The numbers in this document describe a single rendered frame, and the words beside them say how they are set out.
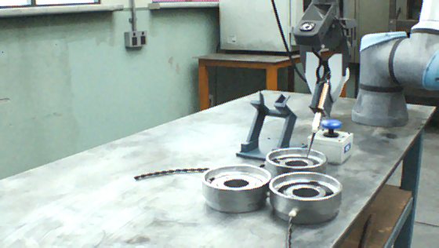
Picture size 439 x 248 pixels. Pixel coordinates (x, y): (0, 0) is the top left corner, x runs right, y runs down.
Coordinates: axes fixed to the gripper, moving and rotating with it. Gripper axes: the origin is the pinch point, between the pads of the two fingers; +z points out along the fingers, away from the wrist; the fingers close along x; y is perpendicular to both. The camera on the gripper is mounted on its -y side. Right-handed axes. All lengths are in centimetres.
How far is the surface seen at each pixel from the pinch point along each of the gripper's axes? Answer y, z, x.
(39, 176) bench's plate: -35, 13, 41
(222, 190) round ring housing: -28.2, 9.3, 2.9
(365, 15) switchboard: 355, -11, 109
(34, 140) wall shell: 32, 42, 163
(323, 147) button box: 0.3, 10.1, 0.0
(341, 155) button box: 0.6, 11.1, -3.7
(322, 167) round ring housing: -11.0, 9.8, -4.9
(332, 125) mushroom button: 2.2, 6.1, -1.0
